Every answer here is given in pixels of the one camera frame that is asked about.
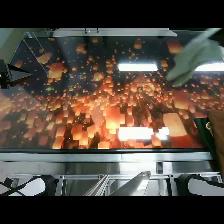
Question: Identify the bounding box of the pale green T-shirt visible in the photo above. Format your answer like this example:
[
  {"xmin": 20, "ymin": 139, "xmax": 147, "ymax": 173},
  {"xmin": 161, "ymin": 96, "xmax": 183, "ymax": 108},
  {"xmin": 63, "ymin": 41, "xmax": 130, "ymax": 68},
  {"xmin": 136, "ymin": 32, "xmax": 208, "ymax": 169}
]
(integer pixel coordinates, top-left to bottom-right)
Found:
[{"xmin": 165, "ymin": 28, "xmax": 224, "ymax": 88}]

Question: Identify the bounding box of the dark green garment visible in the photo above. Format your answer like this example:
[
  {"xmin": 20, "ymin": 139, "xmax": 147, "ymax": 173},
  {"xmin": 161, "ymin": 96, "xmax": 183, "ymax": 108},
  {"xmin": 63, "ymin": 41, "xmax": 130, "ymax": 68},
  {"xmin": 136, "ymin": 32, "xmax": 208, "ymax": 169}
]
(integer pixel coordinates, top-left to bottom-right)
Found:
[{"xmin": 194, "ymin": 116, "xmax": 215, "ymax": 158}]

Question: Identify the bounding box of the silver frame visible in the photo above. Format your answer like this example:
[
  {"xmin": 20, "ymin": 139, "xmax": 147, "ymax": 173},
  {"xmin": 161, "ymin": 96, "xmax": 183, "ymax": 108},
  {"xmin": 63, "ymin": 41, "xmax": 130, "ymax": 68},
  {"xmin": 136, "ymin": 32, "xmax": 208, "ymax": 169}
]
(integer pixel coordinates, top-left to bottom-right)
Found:
[{"xmin": 0, "ymin": 28, "xmax": 224, "ymax": 197}]

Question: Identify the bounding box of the black cable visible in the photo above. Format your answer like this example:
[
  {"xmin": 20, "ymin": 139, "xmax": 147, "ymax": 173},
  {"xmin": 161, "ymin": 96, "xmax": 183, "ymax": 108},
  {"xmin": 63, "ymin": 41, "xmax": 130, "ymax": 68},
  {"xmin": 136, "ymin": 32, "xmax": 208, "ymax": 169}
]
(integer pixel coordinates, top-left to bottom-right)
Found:
[{"xmin": 0, "ymin": 175, "xmax": 48, "ymax": 197}]

